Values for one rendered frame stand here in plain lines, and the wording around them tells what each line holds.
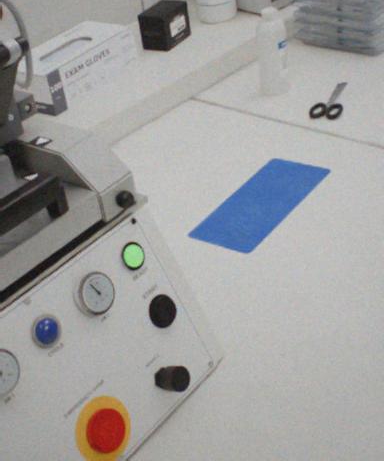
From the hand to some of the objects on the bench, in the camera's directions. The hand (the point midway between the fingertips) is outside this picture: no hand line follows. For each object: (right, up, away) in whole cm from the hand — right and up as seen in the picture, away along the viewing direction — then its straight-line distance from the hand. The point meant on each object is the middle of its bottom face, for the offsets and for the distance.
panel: (+12, -28, +9) cm, 32 cm away
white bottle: (+34, +16, +77) cm, 85 cm away
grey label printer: (+33, +40, +108) cm, 120 cm away
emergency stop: (+11, -27, +9) cm, 31 cm away
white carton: (-2, +17, +80) cm, 81 cm away
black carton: (+14, +27, +92) cm, 96 cm away
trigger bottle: (+24, +34, +100) cm, 108 cm away
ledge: (+13, +22, +93) cm, 96 cm away
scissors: (+42, +13, +70) cm, 83 cm away
